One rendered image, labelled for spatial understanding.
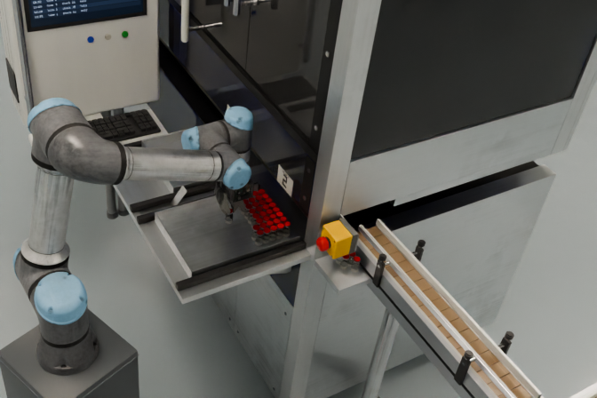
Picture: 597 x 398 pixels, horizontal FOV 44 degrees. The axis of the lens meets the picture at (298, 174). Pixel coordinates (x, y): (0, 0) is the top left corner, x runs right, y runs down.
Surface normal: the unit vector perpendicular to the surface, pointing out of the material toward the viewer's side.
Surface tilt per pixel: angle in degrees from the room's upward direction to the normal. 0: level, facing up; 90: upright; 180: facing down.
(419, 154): 90
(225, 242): 0
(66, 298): 8
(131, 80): 90
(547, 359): 0
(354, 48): 90
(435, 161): 90
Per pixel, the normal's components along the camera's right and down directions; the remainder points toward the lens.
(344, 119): 0.50, 0.58
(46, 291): 0.18, -0.69
